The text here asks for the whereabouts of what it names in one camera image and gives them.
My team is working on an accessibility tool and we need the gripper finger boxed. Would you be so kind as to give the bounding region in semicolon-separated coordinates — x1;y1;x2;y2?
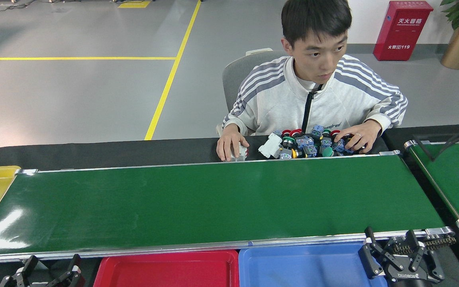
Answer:
52;254;86;287
0;256;41;287

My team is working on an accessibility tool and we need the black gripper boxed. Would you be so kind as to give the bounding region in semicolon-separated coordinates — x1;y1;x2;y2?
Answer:
359;227;445;287

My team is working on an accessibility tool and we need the red fire extinguisher box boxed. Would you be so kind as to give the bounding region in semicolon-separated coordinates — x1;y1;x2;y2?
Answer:
373;1;434;61

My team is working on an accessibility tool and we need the red plastic tray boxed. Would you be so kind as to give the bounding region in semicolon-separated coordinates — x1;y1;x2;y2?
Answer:
93;250;240;287

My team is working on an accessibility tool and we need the person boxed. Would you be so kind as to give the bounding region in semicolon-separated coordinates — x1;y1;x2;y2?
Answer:
222;0;408;138

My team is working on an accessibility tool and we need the black conveyor drive chain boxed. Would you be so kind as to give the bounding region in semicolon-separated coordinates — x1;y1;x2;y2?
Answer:
391;234;457;256

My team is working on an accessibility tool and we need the person's right hand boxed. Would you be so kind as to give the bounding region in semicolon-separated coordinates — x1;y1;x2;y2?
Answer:
216;124;250;161

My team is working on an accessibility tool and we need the grey office chair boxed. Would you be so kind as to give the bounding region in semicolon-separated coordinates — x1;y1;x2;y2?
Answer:
216;48;288;137

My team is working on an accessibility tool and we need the person's left hand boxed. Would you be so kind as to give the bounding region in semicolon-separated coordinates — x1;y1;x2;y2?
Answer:
333;120;382;154

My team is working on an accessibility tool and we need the blue plastic tray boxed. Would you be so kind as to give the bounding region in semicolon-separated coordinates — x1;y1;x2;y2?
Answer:
238;241;388;287

